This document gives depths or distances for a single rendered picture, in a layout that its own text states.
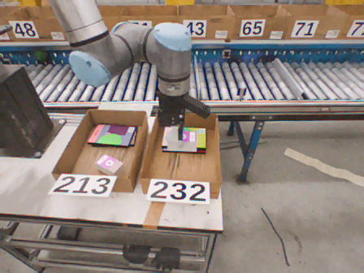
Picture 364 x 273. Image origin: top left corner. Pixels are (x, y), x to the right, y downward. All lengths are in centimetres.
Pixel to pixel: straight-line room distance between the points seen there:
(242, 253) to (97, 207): 102
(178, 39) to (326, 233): 161
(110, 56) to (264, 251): 144
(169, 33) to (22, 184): 81
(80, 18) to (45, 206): 67
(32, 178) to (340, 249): 176
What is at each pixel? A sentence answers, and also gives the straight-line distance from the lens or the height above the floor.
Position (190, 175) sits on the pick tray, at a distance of 89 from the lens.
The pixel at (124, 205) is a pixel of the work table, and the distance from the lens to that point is 86.
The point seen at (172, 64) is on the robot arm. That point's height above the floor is 123.
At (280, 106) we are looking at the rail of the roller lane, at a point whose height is 73.
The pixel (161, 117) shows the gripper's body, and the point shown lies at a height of 105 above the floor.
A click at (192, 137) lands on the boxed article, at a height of 95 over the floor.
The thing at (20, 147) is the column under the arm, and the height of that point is 77.
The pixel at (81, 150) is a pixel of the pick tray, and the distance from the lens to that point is 107.
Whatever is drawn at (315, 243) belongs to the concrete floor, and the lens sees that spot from 180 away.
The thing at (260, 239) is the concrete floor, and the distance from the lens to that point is 167.
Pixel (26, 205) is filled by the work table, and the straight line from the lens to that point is 100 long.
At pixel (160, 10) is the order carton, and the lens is 198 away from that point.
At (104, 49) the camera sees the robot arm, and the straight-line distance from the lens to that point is 54.
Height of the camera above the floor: 147
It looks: 43 degrees down
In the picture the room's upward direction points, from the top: straight up
